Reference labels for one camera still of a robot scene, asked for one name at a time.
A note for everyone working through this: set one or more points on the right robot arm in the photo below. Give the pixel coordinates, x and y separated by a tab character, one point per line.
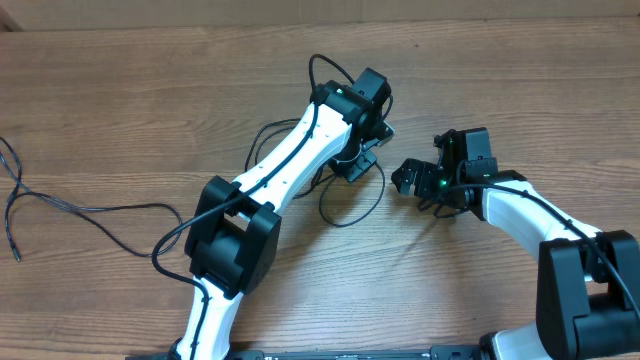
587	297

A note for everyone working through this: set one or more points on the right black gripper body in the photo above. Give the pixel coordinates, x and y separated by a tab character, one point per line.
430	184

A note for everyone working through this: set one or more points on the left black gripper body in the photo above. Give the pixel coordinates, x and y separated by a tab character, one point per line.
351	161

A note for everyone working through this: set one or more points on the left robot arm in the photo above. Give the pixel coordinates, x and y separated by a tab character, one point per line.
234	243

